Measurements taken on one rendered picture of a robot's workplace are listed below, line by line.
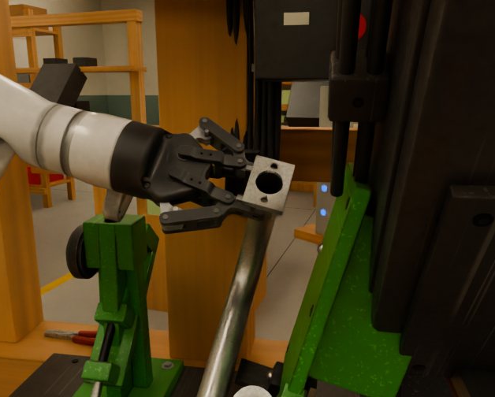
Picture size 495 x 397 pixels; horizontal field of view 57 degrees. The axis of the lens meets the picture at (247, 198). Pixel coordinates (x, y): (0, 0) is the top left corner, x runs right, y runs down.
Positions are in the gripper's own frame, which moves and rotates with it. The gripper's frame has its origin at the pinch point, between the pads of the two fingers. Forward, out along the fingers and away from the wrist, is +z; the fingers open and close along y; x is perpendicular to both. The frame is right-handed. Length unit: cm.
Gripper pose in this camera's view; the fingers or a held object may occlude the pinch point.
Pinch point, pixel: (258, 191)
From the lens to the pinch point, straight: 46.0
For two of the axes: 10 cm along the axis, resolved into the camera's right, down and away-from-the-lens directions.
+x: -0.6, 4.9, 8.7
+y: 2.6, -8.3, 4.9
